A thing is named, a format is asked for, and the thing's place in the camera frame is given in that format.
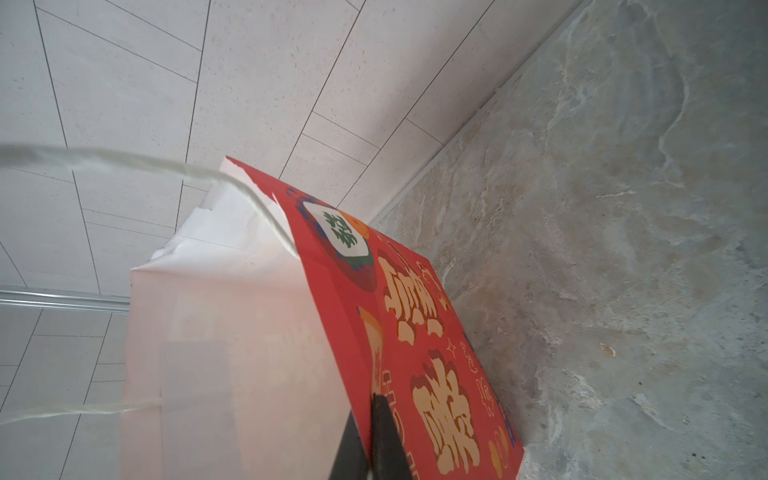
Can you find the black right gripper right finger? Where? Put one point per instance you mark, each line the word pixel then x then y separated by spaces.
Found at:
pixel 389 460

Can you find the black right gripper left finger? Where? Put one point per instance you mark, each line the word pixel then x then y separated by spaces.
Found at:
pixel 351 462

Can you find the red paper gift bag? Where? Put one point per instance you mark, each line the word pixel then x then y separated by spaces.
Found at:
pixel 265 320

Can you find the aluminium corner post right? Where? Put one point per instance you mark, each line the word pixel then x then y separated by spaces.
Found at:
pixel 19 297

